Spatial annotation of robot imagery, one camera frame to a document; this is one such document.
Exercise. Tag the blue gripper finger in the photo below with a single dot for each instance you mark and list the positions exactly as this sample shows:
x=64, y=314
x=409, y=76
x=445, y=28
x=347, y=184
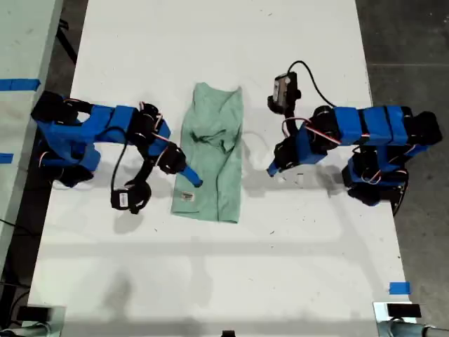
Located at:
x=273, y=169
x=191, y=175

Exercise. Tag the pale green T-shirt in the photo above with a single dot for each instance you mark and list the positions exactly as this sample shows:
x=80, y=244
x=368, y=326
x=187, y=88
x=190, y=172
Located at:
x=210, y=196

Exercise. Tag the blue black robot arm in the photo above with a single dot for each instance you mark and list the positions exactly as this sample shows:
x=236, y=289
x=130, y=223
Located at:
x=115, y=119
x=368, y=126

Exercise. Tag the small black block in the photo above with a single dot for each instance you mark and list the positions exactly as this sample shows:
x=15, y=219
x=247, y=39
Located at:
x=228, y=334

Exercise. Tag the long blue tape strip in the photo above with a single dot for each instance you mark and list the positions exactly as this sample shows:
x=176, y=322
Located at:
x=19, y=85

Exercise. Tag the small black box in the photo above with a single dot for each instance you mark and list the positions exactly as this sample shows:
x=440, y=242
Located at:
x=403, y=310
x=33, y=313

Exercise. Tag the grey blue tube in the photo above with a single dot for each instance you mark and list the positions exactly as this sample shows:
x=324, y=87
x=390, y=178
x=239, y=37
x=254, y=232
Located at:
x=403, y=330
x=28, y=330

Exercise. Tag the black camera stalk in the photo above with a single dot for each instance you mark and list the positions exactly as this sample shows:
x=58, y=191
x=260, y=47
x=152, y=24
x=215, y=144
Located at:
x=145, y=172
x=290, y=114

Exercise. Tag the black camera box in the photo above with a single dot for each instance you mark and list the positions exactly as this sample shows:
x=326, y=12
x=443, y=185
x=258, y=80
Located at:
x=121, y=200
x=284, y=89

